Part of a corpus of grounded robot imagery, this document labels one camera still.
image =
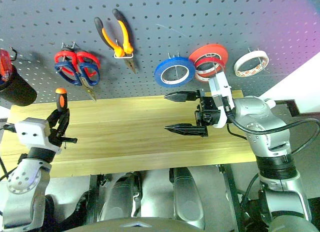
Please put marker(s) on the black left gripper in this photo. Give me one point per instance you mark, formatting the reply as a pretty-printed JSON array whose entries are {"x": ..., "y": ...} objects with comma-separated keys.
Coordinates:
[{"x": 56, "y": 139}]

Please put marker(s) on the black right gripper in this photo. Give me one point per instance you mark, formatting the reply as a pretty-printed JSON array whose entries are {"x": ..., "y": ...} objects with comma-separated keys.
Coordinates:
[{"x": 208, "y": 114}]

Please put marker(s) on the orange black screwdriver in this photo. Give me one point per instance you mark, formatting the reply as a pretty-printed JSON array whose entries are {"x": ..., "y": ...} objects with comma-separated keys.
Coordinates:
[{"x": 61, "y": 99}]

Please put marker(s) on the orange black needle-nose pliers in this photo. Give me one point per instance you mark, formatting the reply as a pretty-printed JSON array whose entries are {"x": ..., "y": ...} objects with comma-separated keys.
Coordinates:
[{"x": 126, "y": 39}]

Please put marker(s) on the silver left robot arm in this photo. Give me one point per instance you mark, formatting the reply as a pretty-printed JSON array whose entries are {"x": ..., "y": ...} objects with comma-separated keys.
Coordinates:
[{"x": 25, "y": 182}]

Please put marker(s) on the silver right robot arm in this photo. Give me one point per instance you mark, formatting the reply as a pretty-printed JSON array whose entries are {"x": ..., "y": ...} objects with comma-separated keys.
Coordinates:
[{"x": 265, "y": 131}]

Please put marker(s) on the small red white tape roll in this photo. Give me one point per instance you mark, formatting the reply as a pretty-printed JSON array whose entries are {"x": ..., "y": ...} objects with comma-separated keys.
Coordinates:
[{"x": 200, "y": 78}]

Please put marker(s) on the blue tape roll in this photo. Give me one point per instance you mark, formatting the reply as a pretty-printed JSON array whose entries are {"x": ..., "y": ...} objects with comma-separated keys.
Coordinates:
[{"x": 158, "y": 75}]

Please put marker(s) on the metal hook of blue tape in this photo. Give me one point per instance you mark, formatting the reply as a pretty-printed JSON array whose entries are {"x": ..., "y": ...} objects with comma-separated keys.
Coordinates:
[{"x": 169, "y": 55}]

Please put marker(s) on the large red tape roll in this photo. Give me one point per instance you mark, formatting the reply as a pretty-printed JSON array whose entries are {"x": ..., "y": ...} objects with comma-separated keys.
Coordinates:
[{"x": 208, "y": 48}]

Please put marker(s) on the metal hook of white tape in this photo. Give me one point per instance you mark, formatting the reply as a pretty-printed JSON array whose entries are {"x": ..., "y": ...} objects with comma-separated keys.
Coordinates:
[{"x": 249, "y": 49}]

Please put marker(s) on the grey perforated pegboard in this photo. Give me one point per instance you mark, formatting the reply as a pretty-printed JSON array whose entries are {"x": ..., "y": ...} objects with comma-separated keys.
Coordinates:
[{"x": 175, "y": 16}]

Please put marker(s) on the black cylindrical holder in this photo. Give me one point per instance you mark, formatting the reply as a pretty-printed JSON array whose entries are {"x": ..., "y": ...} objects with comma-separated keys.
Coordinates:
[{"x": 20, "y": 91}]

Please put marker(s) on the metal hook of red tapes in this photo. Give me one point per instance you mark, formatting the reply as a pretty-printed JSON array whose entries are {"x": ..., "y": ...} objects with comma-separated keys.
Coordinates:
[{"x": 215, "y": 66}]

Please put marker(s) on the metal double scissors hook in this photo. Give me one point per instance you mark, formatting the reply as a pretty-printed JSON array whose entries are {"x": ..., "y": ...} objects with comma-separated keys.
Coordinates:
[{"x": 63, "y": 44}]

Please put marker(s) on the small black hook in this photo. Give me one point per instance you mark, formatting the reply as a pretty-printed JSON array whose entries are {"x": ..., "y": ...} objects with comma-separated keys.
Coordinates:
[{"x": 15, "y": 52}]

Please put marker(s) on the black shoe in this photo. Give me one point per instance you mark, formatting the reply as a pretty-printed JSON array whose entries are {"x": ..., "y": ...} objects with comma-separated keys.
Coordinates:
[
  {"x": 50, "y": 204},
  {"x": 82, "y": 202}
]

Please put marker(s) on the silver robot leg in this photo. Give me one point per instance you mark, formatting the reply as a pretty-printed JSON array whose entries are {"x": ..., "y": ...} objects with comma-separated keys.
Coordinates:
[
  {"x": 186, "y": 199},
  {"x": 117, "y": 194}
]

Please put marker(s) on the white capped plastic bottle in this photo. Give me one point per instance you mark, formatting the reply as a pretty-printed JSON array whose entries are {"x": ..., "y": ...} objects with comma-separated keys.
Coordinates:
[{"x": 271, "y": 103}]

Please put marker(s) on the white board panel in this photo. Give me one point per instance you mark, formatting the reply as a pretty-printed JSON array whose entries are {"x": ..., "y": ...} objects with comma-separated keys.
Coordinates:
[{"x": 300, "y": 91}]

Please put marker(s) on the dark rounded robot torso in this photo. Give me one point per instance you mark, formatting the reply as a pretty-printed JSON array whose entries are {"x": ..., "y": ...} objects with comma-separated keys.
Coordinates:
[{"x": 130, "y": 225}]

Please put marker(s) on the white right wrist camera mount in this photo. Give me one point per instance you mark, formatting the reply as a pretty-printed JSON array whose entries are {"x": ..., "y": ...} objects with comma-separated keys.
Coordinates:
[{"x": 220, "y": 84}]

